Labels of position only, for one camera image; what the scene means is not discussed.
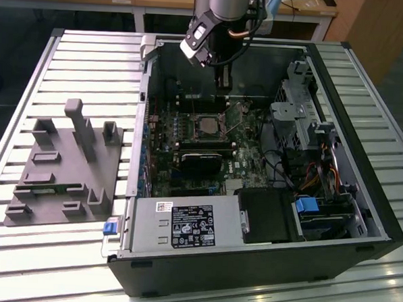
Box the orange yellow wire harness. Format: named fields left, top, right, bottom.
left=300, top=162, right=344, bottom=193

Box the silver CPU with green edge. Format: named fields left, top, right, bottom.
left=198, top=116, right=221, bottom=134

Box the black plastic cover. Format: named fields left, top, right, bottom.
left=233, top=188, right=302, bottom=247

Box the silver chipset heatsink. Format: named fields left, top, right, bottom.
left=226, top=179, right=247, bottom=192

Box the blue disk carrier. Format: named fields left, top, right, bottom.
left=293, top=195, right=355, bottom=241

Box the pale blue teach pendant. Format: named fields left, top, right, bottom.
left=260, top=0, right=284, bottom=29

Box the wooden cabinet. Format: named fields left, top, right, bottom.
left=321, top=0, right=403, bottom=86

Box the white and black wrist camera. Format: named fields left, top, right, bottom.
left=178, top=11, right=218, bottom=70

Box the green motherboard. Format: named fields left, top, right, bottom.
left=140, top=86, right=293, bottom=205

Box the black power supply label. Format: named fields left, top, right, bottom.
left=168, top=203, right=217, bottom=251

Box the RAM slot with white latches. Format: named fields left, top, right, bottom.
left=180, top=140, right=238, bottom=150

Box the silver perforated drive cage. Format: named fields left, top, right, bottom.
left=267, top=58, right=342, bottom=155

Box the grey parts rack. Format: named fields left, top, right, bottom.
left=1, top=94, right=127, bottom=234

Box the silver power supply unit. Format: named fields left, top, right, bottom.
left=128, top=191, right=250, bottom=259

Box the small black graphics card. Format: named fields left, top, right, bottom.
left=179, top=151, right=223, bottom=176

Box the CPU socket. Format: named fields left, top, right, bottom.
left=190, top=111, right=233, bottom=144

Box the black and silver PC case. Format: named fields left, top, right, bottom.
left=104, top=30, right=403, bottom=302

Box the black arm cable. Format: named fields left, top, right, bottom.
left=211, top=0, right=269, bottom=72

